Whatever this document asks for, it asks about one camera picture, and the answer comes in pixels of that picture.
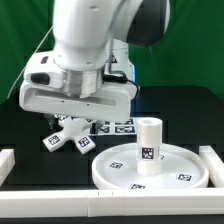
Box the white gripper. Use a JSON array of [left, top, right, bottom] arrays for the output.
[[19, 81, 136, 134]]

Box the white table base foot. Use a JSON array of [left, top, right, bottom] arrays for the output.
[[43, 115, 96, 154]]

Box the white round table top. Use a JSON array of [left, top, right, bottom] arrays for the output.
[[92, 143, 209, 190]]

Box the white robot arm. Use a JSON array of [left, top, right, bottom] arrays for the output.
[[19, 0, 170, 122]]

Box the white fiducial marker sheet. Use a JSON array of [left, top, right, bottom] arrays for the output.
[[88, 116, 158, 137]]

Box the white left fence block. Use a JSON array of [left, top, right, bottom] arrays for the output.
[[0, 149, 15, 187]]

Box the white fence block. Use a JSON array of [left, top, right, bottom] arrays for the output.
[[199, 146, 224, 188], [0, 149, 15, 187]]

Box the white front fence bar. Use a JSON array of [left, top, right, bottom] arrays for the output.
[[0, 188, 224, 218]]

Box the white right fence block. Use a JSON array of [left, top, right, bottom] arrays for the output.
[[199, 146, 224, 188]]

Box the black base cable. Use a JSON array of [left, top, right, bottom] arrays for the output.
[[101, 49, 141, 99]]

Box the white camera cable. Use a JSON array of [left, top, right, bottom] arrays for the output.
[[7, 24, 56, 100]]

